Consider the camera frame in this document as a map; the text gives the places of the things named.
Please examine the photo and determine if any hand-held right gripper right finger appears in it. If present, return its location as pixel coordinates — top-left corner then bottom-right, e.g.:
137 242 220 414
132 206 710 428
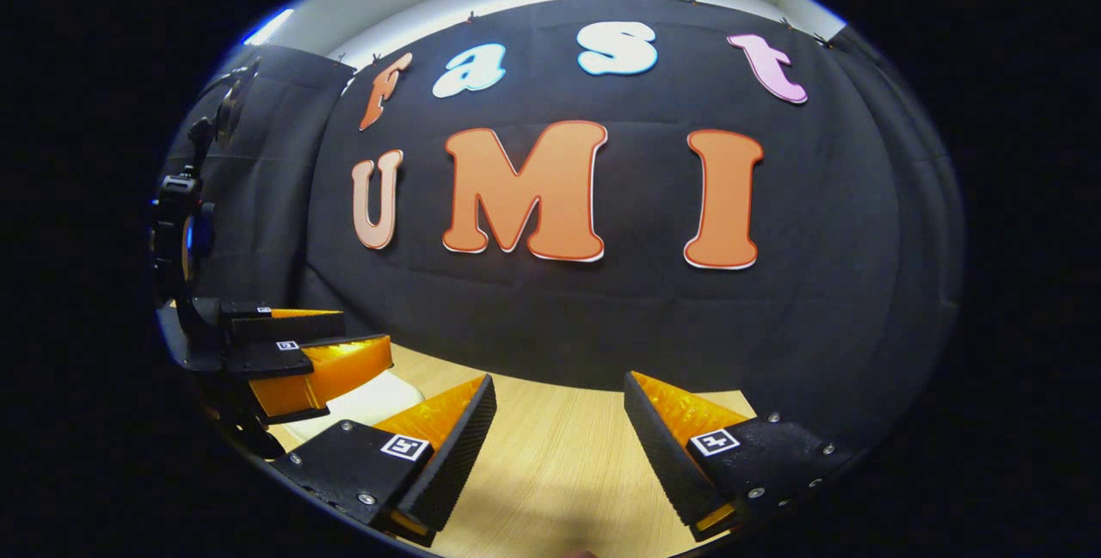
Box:
624 371 861 543

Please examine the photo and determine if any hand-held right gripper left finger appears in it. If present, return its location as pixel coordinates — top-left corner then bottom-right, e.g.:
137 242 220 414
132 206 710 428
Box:
271 373 498 549

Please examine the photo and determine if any pale yellow suitcase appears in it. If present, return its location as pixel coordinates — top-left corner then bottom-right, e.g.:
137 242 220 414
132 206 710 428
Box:
282 369 426 449

